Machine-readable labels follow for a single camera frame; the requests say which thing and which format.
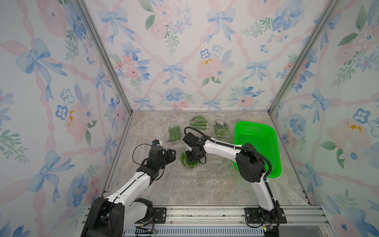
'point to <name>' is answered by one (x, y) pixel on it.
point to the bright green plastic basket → (264, 138)
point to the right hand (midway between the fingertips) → (190, 158)
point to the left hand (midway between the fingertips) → (174, 151)
